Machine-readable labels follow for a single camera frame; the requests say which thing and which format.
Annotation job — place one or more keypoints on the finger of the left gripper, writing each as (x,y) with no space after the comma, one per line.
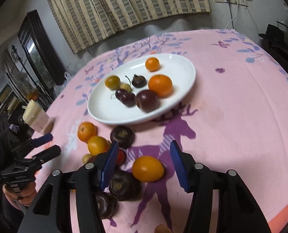
(31,144)
(47,154)

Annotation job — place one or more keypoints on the checkered beige curtain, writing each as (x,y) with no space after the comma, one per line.
(87,22)

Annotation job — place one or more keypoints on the orange mandarin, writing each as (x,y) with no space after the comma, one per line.
(86,130)

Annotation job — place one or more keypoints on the red cherry tomato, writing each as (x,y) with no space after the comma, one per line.
(121,157)

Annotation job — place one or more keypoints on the yellow orange small fruit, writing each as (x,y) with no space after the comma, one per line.
(97,145)

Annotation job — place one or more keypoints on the wrinkled passion fruit large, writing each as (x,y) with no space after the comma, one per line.
(124,186)

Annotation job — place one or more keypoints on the dark plum in plate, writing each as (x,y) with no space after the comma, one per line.
(147,101)

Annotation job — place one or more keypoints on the beige lidded tumbler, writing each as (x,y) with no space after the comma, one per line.
(37,118)

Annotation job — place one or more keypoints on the dark cherry with stem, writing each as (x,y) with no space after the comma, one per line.
(128,99)

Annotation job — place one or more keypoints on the small longan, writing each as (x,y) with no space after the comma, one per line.
(126,87)

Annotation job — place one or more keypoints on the pink patterned tablecloth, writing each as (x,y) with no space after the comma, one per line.
(235,117)

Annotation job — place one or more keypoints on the small green yellow fruit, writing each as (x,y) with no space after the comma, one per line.
(87,158)

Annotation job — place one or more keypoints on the dark passion fruit front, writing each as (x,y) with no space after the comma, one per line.
(107,205)

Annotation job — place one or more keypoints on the mandarin in plate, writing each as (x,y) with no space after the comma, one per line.
(161,85)

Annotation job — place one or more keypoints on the dark round mangosteen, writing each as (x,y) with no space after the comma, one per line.
(123,135)

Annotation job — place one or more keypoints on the smooth orange fruit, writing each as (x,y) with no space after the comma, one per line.
(148,169)

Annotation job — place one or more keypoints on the small orange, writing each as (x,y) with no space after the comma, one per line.
(152,64)

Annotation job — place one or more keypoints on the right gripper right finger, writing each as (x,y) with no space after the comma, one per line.
(183,164)

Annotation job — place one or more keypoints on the yellow green lime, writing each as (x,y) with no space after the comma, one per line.
(113,82)

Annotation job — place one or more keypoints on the person's left hand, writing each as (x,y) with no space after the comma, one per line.
(27,195)

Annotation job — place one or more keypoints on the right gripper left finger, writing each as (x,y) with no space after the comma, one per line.
(106,163)

